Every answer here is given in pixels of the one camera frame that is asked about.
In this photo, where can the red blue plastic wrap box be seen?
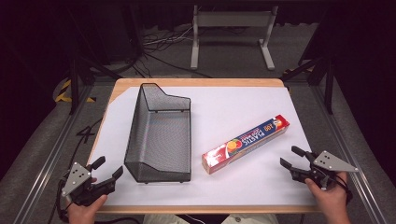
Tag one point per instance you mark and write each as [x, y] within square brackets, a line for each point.
[246, 143]

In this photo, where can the person's left hand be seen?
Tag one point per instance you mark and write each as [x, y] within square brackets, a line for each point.
[84, 213]

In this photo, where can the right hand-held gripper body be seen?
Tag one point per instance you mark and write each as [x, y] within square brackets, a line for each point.
[330, 163]

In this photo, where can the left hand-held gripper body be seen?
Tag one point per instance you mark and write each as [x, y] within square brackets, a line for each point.
[76, 179]

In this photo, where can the black metal stand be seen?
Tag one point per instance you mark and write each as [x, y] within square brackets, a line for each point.
[73, 90]
[328, 90]

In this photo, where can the grey metal stand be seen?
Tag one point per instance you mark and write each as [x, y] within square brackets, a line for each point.
[233, 19]

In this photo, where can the yellow black hazard tape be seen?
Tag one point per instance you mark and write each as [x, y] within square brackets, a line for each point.
[62, 93]

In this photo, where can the white paper sheet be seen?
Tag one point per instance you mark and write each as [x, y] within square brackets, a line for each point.
[233, 102]

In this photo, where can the person's right hand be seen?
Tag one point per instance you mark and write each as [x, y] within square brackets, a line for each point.
[330, 199]

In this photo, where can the aluminium rail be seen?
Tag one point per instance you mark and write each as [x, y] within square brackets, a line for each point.
[51, 155]
[341, 137]

